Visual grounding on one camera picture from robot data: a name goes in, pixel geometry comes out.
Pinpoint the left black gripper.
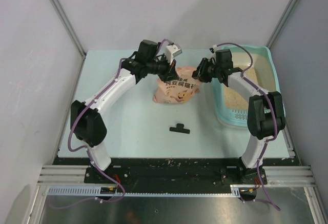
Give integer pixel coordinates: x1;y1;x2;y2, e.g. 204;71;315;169
147;53;179;84

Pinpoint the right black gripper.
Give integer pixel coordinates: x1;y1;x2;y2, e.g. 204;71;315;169
189;58;221;83

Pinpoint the orange cat litter bag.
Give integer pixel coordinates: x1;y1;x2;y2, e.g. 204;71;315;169
153;67;202;104

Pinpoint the black bag clip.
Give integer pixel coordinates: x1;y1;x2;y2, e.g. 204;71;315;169
169;123;190;134

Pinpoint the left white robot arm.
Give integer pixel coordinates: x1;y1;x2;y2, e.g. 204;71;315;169
68;39;182;183

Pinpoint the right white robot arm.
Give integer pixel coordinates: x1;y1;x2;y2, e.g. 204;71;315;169
192;48;285;184

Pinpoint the tan cat litter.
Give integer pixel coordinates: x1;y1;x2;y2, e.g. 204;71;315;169
223;52;275;110

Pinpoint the teal litter box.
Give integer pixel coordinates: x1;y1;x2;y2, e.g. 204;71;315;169
211;45;280;128

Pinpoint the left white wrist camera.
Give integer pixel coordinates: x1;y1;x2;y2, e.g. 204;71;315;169
165;43;182;65

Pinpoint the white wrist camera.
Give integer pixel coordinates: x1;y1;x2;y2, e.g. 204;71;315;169
209;44;221;54
165;43;182;65

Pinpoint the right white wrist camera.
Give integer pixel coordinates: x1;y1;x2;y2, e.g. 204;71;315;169
209;44;221;54

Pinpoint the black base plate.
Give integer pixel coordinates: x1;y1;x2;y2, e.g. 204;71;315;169
53;157;300;185

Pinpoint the right aluminium corner post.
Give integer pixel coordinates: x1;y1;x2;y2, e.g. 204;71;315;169
266;0;300;49

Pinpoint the aluminium corner post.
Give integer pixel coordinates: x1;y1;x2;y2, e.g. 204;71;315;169
266;0;300;49
37;0;87;58

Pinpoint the aluminium frame rail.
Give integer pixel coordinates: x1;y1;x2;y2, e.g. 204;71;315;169
38;126;327;223

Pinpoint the white slotted cable duct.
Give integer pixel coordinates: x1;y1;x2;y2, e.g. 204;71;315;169
46;185;257;197

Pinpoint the left aluminium corner post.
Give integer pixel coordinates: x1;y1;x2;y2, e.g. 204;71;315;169
37;0;87;58

